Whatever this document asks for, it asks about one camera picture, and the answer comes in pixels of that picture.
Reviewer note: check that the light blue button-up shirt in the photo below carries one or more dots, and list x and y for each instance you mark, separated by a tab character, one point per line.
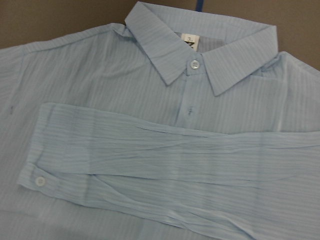
176	125

